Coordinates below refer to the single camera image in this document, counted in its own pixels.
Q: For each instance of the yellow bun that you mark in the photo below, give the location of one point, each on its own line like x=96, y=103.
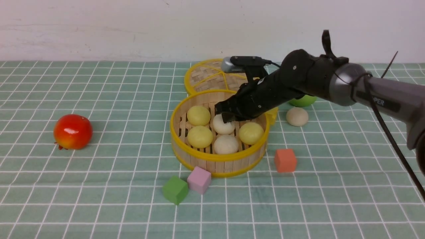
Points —
x=250, y=133
x=199, y=137
x=198, y=116

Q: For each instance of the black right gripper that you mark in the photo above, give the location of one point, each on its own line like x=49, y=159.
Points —
x=258, y=96

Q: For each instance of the woven bamboo steamer lid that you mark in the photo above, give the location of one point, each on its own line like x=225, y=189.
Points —
x=207, y=75

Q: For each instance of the orange cube block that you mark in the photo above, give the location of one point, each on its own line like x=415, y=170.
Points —
x=285, y=160

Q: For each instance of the green apple toy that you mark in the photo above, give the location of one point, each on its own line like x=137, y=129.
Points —
x=304, y=101

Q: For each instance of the green cube block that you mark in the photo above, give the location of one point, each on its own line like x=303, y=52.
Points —
x=175, y=190

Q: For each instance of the bamboo steamer tray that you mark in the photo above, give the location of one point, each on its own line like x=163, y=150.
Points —
x=230, y=165

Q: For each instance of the beige bun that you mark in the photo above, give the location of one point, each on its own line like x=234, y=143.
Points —
x=226, y=144
x=223, y=128
x=297, y=116

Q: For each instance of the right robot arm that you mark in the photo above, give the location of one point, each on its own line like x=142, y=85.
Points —
x=329, y=77

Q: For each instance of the red pomegranate toy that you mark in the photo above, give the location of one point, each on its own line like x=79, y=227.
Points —
x=72, y=132

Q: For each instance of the green checkered tablecloth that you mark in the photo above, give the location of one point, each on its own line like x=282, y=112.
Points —
x=348, y=182

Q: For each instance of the yellow cube block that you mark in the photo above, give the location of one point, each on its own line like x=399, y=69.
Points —
x=272, y=115

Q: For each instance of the beige bun front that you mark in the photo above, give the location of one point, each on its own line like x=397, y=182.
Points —
x=226, y=144

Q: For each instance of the pink cube block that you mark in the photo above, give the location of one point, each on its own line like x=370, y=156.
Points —
x=199, y=180

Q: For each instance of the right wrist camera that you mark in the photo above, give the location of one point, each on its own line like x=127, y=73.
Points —
x=252, y=66

